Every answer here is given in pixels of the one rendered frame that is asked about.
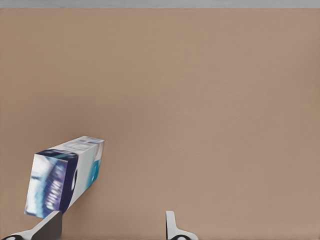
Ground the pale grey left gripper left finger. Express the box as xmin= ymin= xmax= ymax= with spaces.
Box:
xmin=0 ymin=210 xmax=63 ymax=240

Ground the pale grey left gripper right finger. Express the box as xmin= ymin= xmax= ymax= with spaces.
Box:
xmin=165 ymin=210 xmax=199 ymax=240

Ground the blue and white printed box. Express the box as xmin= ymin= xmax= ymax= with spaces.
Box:
xmin=23 ymin=135 xmax=106 ymax=219

